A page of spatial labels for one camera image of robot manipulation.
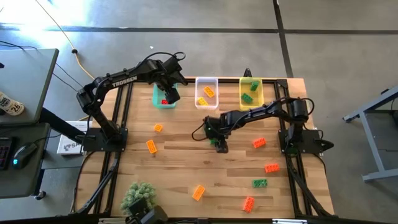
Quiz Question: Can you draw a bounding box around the small green artificial plant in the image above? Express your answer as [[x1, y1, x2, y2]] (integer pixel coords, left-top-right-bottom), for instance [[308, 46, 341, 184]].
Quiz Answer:
[[120, 181, 157, 218]]

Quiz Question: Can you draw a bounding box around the black aluminium table frame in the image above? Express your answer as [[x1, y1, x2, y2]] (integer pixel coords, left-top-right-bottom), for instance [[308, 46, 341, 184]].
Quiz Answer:
[[70, 76, 336, 218]]

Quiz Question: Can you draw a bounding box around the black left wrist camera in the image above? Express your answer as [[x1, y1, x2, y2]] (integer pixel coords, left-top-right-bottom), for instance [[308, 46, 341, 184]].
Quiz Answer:
[[164, 57, 188, 82]]

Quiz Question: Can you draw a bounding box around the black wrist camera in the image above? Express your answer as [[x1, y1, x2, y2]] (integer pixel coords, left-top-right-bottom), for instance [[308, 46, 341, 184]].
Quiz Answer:
[[203, 116, 216, 140], [164, 57, 188, 82]]

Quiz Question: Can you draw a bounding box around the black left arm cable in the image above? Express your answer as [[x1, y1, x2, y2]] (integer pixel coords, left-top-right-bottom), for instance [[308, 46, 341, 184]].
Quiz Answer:
[[141, 51, 187, 65]]

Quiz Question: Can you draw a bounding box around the black diagonal desk leg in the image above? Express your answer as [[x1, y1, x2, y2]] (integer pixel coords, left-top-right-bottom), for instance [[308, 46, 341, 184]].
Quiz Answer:
[[39, 107, 86, 144]]

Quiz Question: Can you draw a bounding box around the white printed box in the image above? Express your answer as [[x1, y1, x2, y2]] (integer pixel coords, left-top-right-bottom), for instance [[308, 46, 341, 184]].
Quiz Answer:
[[56, 120, 91, 156]]

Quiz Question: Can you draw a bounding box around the black computer mouse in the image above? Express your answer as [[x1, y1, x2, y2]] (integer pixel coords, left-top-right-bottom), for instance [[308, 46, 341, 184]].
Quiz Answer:
[[11, 142, 39, 170]]

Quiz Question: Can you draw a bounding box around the black floor cable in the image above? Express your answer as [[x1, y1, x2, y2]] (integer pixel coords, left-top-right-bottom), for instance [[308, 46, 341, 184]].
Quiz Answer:
[[0, 40, 86, 93]]

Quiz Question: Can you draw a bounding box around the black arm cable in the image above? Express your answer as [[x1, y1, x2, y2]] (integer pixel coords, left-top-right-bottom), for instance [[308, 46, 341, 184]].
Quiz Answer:
[[191, 122, 208, 142], [141, 51, 187, 65]]

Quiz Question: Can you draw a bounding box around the amber eight-stud block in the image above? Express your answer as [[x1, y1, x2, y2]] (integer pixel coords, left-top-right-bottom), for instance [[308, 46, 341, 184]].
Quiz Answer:
[[191, 184, 206, 202], [146, 139, 158, 155], [203, 85, 216, 99]]

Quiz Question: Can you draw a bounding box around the yellow floor cable with plug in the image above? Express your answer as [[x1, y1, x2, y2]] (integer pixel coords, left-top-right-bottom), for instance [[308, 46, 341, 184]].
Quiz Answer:
[[33, 0, 96, 81]]

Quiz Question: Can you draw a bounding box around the dark lower desk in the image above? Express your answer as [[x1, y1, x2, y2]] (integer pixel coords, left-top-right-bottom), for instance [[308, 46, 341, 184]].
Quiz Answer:
[[0, 122, 52, 200]]

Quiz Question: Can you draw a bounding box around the black keyboard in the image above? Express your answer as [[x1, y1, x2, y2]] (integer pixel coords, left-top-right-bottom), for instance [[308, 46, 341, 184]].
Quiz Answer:
[[0, 136, 13, 171]]

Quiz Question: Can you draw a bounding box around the clear plastic bin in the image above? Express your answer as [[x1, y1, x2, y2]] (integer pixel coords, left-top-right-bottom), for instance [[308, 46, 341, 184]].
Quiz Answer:
[[194, 77, 220, 111]]

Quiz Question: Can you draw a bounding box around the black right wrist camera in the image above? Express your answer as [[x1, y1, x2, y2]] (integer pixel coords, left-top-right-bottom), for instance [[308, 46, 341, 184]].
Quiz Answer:
[[203, 116, 216, 140]]

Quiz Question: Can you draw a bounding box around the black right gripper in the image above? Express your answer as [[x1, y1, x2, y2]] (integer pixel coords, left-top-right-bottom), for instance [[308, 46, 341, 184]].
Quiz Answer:
[[213, 115, 231, 154]]

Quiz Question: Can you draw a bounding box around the teal plastic bin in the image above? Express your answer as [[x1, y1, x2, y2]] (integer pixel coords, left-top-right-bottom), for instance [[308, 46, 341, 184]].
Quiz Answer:
[[151, 82, 178, 110]]

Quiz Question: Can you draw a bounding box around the silver metal bracket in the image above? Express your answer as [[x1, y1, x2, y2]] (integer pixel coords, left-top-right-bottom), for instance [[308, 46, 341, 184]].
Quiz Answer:
[[98, 217, 127, 224], [272, 218, 308, 224]]

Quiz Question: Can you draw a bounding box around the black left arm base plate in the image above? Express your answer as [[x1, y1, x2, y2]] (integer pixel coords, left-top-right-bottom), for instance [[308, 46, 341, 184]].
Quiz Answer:
[[83, 126, 129, 153]]

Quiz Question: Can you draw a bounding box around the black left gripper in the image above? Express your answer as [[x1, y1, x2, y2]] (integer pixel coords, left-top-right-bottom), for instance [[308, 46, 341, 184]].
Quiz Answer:
[[157, 74, 183, 105]]

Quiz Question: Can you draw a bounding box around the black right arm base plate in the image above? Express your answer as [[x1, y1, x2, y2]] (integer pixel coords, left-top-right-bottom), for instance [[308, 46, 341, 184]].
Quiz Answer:
[[278, 129, 335, 156]]

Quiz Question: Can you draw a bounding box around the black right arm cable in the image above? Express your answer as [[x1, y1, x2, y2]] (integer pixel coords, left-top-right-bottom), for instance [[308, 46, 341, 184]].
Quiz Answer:
[[191, 122, 208, 142]]

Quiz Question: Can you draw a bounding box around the grey metal stand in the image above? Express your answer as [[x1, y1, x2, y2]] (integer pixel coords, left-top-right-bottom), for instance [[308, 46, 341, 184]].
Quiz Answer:
[[342, 85, 398, 183]]

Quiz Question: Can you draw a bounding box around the grey desk top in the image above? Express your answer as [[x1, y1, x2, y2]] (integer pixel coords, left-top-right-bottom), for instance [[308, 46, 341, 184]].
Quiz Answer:
[[0, 48, 60, 126]]

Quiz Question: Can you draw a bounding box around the yellow plastic bin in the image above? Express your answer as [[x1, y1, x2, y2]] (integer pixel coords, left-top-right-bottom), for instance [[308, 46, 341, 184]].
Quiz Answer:
[[238, 77, 265, 112]]

